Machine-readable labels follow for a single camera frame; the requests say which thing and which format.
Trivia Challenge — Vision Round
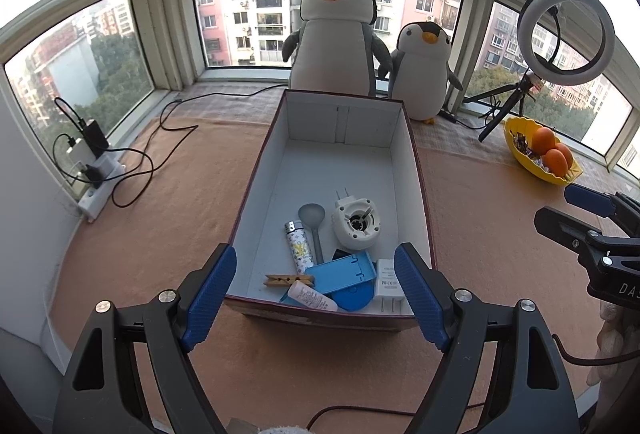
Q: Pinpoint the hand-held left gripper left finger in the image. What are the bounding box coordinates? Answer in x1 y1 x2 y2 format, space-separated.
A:
52 243 237 434

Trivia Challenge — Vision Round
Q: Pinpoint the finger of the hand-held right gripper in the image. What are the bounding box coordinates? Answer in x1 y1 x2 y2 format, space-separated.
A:
564 184 640 235
534 206 617 265

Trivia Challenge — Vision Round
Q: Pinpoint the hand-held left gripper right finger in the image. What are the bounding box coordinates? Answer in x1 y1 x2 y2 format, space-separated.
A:
394 243 581 434

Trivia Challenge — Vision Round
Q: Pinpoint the white charger adapter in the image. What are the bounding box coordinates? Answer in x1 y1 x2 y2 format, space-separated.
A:
374 259 404 315

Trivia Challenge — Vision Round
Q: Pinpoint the blue round lid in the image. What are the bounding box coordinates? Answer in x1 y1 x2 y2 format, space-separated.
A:
330 281 376 312

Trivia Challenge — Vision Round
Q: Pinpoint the wooden clothespin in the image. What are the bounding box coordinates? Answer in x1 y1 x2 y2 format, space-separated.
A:
263 273 316 289

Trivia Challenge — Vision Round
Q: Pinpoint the blue phone stand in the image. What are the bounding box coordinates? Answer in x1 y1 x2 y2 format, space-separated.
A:
304 250 377 296

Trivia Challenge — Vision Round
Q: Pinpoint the white plug-in device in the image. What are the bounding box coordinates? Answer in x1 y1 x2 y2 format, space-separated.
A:
332 189 382 251

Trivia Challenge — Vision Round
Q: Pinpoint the patterned lighter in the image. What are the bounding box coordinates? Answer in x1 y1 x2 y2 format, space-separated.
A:
284 221 312 275

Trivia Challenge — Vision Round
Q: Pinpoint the white and pink tube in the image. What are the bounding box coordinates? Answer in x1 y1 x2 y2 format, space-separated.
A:
287 283 339 313

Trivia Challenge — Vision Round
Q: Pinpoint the grey spoon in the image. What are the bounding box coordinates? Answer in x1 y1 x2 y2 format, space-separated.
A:
298 204 327 265

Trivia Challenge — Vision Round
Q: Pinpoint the dark red cardboard box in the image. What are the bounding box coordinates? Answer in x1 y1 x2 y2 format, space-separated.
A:
223 89 437 334

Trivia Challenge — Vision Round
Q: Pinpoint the yellow fruit tray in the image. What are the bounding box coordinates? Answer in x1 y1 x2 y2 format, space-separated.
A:
503 116 584 187

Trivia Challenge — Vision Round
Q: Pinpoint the pile of wrapped candies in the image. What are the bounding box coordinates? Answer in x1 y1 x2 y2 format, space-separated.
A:
512 131 551 175

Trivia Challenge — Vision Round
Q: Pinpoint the white power strip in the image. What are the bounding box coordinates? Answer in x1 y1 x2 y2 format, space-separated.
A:
77 151 126 222

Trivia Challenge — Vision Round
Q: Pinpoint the white power bank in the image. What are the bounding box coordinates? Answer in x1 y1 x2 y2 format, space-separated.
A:
66 139 91 170

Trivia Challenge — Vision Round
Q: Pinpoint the grey checked cloth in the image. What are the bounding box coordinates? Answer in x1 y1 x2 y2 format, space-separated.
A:
160 81 506 131

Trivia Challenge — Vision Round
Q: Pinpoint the black power bank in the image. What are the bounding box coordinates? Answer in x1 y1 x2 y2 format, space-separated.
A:
81 119 109 154

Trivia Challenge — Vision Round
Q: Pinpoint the small penguin plush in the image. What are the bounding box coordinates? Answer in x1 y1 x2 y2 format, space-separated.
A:
387 21 465 125

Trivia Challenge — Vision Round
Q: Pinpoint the large penguin plush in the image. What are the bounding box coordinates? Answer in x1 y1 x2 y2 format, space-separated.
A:
281 0 393 100

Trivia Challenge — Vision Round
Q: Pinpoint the long black cable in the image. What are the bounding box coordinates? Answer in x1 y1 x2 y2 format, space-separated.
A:
112 84 286 207

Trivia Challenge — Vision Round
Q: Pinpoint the white ring light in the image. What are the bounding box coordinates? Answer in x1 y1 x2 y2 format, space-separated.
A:
517 0 616 87

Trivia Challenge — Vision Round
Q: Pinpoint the short black charging cable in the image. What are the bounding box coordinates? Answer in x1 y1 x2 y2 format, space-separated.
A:
53 97 86 130

